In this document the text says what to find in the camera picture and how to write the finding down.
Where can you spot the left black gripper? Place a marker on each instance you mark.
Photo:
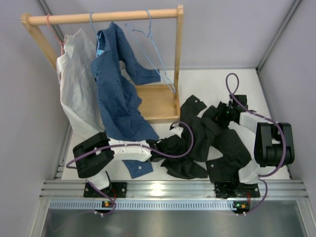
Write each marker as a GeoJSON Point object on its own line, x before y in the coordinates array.
{"type": "Point", "coordinates": [170, 158]}

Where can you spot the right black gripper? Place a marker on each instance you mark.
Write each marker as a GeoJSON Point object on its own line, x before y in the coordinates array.
{"type": "Point", "coordinates": [218, 116]}

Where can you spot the black pinstriped shirt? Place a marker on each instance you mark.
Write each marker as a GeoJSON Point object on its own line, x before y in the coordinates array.
{"type": "Point", "coordinates": [216, 153]}

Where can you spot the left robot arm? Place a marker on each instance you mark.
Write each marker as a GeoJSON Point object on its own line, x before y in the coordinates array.
{"type": "Point", "coordinates": [92, 156]}

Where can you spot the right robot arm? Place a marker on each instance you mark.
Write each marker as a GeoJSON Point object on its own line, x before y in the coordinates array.
{"type": "Point", "coordinates": [273, 146]}

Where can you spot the empty light blue hanger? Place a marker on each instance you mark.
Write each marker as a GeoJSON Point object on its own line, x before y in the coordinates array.
{"type": "Point", "coordinates": [149, 35]}

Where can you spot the blue checked shirt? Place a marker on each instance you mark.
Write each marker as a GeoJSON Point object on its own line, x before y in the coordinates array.
{"type": "Point", "coordinates": [117, 73]}

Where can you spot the white shirt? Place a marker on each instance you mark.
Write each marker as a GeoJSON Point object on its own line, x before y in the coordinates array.
{"type": "Point", "coordinates": [78, 93]}

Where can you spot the blue hanger holding shirt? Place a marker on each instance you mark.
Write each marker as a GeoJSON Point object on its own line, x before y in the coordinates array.
{"type": "Point", "coordinates": [98, 51]}

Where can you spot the wooden clothes rack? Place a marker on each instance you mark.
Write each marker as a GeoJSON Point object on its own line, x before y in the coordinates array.
{"type": "Point", "coordinates": [159, 104]}

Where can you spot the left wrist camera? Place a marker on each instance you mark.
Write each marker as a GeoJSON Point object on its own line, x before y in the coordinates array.
{"type": "Point", "coordinates": [177, 130]}

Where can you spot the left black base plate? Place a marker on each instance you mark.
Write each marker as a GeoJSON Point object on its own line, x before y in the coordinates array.
{"type": "Point", "coordinates": [115, 190]}

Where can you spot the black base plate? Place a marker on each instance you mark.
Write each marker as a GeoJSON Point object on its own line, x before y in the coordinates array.
{"type": "Point", "coordinates": [236, 190]}
{"type": "Point", "coordinates": [115, 190]}

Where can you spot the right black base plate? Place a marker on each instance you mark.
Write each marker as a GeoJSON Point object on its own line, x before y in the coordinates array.
{"type": "Point", "coordinates": [236, 190]}

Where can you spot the white slotted cable duct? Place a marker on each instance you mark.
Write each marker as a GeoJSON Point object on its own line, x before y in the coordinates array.
{"type": "Point", "coordinates": [148, 205]}

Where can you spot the aluminium mounting rail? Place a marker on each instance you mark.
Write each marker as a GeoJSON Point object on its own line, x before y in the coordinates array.
{"type": "Point", "coordinates": [154, 190]}

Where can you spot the pink wire hanger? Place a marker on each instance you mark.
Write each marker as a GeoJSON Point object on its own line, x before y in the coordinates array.
{"type": "Point", "coordinates": [61, 43]}

